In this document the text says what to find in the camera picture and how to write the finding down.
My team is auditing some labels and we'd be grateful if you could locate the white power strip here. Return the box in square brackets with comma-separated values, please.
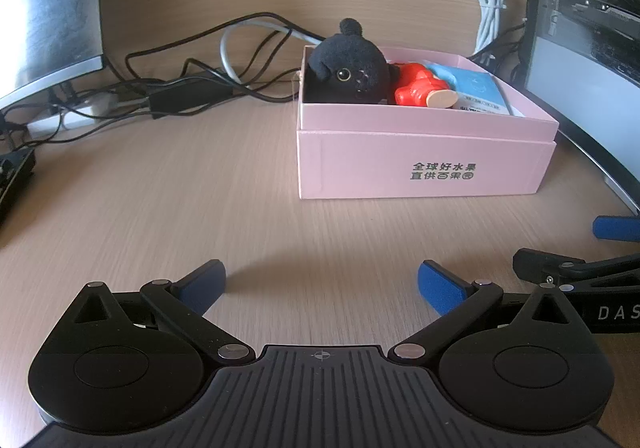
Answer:
[27, 96, 121, 139]

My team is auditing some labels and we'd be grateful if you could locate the black power adapter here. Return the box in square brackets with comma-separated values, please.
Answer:
[149, 78, 236, 120]

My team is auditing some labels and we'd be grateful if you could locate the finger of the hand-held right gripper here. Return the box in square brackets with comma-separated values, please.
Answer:
[592, 214, 640, 244]
[512, 247, 640, 290]

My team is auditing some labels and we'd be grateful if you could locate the wooden desktop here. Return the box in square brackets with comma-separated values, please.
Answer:
[0, 48, 640, 429]

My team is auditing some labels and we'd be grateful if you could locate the blue and white carton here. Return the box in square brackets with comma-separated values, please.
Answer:
[432, 63, 523, 118]

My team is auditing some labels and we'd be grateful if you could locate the black plush toy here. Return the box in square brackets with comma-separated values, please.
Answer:
[306, 17, 401, 105]

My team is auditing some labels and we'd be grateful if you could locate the computer case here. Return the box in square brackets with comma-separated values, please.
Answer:
[520, 0, 640, 217]

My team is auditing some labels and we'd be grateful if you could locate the pink cardboard box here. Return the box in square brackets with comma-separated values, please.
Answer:
[295, 44, 561, 200]

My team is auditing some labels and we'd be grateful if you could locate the black keyboard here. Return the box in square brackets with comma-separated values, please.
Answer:
[0, 148, 37, 225]

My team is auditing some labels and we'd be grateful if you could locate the tangle of black cables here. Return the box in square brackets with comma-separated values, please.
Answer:
[0, 11, 326, 154]

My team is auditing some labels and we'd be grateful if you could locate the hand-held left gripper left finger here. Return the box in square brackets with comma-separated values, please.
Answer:
[74, 258, 252, 367]

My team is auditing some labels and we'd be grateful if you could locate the computer monitor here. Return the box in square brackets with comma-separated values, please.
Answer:
[0, 0, 107, 112]

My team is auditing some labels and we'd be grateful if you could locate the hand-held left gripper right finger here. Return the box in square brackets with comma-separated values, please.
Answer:
[393, 258, 579, 366]

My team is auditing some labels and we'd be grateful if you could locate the red figurine with ring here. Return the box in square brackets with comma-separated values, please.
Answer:
[387, 62, 458, 109]

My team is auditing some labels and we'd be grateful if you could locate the grey cable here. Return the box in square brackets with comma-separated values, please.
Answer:
[220, 20, 328, 85]

